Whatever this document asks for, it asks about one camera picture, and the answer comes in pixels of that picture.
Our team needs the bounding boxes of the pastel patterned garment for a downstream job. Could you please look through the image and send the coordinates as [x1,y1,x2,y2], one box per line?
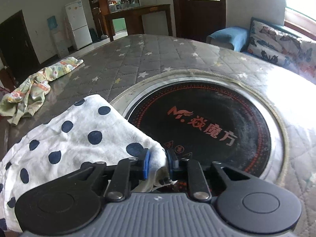
[1,57,84,126]

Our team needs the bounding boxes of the dark wooden door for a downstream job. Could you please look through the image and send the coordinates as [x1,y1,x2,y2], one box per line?
[173,0,226,42]

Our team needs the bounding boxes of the wooden counter table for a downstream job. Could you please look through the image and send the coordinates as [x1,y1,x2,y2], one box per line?
[104,4,173,42]

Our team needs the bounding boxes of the long butterfly print pillow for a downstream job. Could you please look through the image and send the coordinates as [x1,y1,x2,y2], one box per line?
[247,20,315,83]

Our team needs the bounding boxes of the white polka dot garment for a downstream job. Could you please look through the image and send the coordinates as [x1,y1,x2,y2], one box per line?
[1,95,169,232]

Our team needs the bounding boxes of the water dispenser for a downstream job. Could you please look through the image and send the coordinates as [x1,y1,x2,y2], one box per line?
[47,16,69,58]

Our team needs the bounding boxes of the dark interior door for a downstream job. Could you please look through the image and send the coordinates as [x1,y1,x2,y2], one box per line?
[1,10,40,84]

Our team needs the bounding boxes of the white refrigerator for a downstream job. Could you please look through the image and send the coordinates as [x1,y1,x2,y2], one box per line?
[65,0,92,50]

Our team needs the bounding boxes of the bright window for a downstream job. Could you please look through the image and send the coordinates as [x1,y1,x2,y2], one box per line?
[285,0,315,33]

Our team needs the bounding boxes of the wooden shelf cabinet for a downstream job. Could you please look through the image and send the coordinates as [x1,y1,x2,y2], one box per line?
[85,0,141,41]

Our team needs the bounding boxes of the grey quilted star table cover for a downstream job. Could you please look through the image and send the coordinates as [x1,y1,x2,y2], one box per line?
[1,34,315,236]

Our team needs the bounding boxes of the blue covered sofa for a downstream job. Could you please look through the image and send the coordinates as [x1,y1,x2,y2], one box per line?
[206,17,315,60]

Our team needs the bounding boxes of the round black induction cooktop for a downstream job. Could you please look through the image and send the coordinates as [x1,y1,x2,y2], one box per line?
[111,71,287,182]

